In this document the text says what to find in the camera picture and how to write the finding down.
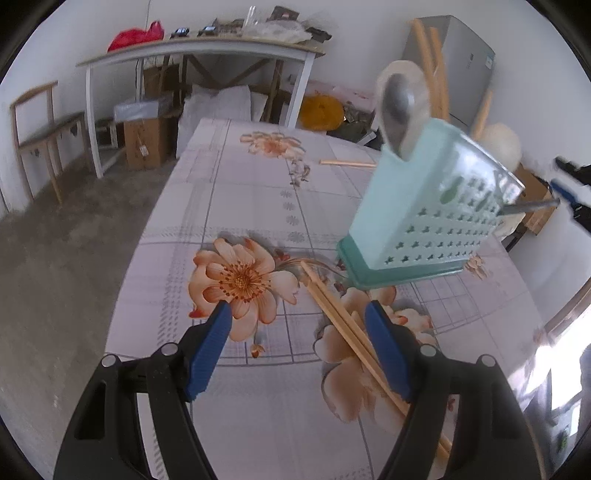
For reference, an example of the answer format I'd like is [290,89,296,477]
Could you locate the stainless steel spoon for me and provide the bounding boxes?
[382,73,415,156]
[497,198,560,217]

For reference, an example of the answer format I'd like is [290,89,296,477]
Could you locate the white plastic ladle spoon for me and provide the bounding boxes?
[480,123,522,172]

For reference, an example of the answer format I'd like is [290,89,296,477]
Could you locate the mint green utensil caddy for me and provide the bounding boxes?
[337,119,524,290]

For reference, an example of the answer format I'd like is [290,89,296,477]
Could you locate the white plastic soup spoon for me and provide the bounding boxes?
[376,60,431,160]

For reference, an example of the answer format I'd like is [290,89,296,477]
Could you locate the cardboard box brown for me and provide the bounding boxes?
[512,161,562,236]

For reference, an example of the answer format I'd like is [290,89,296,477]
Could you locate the floral plaid tablecloth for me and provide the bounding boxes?
[103,117,551,480]

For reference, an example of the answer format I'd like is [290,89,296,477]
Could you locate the silver refrigerator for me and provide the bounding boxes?
[420,15,495,132]

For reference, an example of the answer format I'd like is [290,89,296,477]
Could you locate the white sack under table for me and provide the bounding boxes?
[176,84,252,159]

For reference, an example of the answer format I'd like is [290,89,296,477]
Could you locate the wooden chair dark seat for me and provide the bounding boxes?
[9,80,92,206]

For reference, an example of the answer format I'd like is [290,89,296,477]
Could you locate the white side table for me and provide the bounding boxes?
[78,36,325,179]

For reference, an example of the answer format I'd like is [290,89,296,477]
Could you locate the red plastic bag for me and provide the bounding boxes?
[107,20,164,52]

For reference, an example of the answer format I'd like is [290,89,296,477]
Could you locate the white plastic bag on table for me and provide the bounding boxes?
[242,20,312,44]

